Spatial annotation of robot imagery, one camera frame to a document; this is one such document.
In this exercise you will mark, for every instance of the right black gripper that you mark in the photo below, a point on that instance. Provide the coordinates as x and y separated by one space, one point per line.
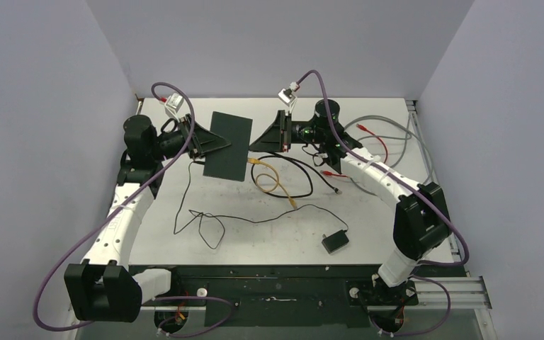
273 141

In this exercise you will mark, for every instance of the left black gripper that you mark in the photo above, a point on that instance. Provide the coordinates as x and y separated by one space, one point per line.
204 141

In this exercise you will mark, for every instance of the black network switch box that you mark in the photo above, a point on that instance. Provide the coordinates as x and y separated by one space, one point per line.
230 161

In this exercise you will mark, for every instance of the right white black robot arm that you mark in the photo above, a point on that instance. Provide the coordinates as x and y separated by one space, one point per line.
420 210

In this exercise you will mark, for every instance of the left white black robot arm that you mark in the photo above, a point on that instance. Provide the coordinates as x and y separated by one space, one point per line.
100 287

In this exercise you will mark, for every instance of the black power adapter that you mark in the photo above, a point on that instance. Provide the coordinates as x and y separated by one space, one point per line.
335 241

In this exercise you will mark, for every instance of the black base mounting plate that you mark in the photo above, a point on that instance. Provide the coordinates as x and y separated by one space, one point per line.
172 320

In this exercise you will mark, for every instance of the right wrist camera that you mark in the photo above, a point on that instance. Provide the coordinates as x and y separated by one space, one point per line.
288 95

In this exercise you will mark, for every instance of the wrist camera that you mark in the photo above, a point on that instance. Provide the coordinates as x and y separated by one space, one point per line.
288 95
172 104

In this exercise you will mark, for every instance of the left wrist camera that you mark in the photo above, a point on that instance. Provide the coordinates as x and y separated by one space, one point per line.
172 104

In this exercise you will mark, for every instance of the aluminium front rail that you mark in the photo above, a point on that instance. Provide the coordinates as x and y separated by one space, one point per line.
427 293

